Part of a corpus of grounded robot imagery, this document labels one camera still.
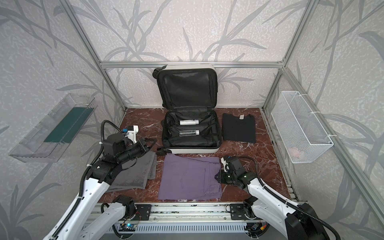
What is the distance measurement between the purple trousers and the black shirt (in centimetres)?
22

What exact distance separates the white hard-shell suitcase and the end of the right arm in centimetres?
21

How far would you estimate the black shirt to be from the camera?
41.0 inches

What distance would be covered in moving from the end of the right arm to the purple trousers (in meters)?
0.06

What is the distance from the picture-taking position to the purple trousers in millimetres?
796

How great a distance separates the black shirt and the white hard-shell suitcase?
0.25 ft

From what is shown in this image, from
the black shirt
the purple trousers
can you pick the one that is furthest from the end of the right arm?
the black shirt

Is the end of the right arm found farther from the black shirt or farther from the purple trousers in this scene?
the black shirt

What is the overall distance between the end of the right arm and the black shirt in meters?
0.32

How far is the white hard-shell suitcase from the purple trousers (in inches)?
2.3

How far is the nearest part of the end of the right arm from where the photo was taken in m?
0.62

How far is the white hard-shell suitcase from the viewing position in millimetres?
920
